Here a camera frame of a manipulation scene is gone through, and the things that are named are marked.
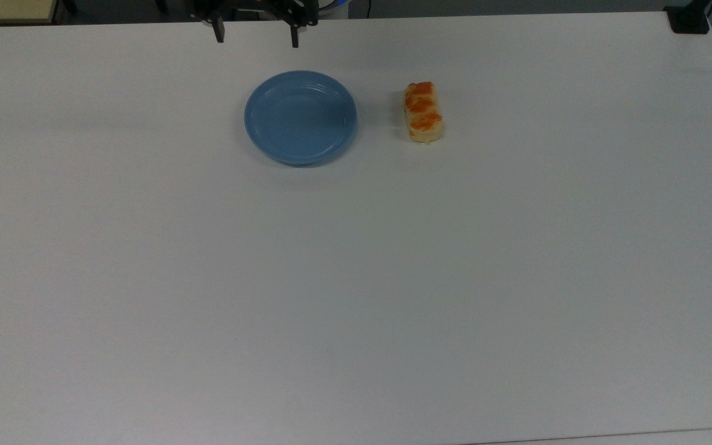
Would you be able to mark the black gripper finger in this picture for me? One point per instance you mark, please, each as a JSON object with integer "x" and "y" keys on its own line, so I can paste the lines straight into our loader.
{"x": 294, "y": 36}
{"x": 219, "y": 31}

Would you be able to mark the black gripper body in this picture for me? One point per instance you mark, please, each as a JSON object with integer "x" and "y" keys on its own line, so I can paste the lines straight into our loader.
{"x": 257, "y": 6}

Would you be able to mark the blue round plate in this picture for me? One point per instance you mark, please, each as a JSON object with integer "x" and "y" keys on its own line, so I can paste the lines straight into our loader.
{"x": 300, "y": 117}

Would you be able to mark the bread with orange topping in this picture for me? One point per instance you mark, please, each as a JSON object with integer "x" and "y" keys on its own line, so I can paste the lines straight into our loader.
{"x": 423, "y": 112}

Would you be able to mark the wooden side table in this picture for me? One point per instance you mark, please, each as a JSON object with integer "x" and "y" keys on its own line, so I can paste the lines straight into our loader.
{"x": 7, "y": 9}

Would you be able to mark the black table clamp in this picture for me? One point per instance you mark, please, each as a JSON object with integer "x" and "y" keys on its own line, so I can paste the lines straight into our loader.
{"x": 688, "y": 18}

